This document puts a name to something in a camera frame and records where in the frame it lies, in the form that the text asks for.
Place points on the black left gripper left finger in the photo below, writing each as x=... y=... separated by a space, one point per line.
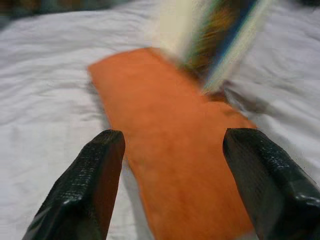
x=82 y=185

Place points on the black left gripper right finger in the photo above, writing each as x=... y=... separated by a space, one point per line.
x=270 y=182

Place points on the orange rectangular pillow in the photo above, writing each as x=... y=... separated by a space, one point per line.
x=170 y=125

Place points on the white crumpled duvet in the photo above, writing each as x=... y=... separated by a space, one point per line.
x=45 y=87

